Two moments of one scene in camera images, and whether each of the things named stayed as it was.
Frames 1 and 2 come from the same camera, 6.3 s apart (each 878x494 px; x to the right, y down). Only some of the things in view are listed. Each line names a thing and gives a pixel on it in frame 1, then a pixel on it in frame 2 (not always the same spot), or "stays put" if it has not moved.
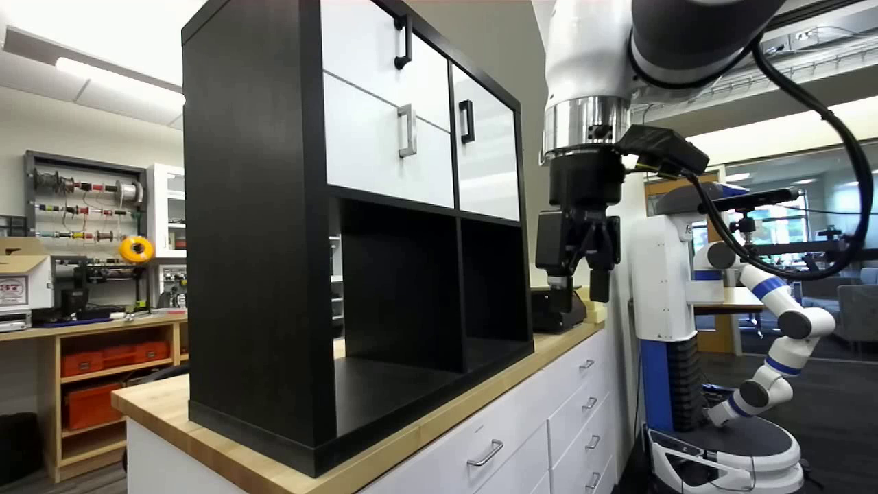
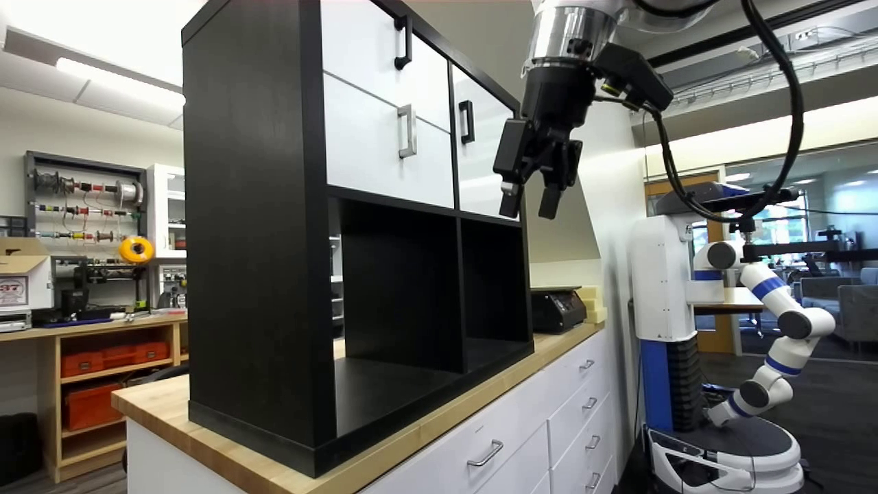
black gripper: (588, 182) to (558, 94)
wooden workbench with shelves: (89, 359) stays put
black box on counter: (555, 311) stays put
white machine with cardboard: (26, 284) stays put
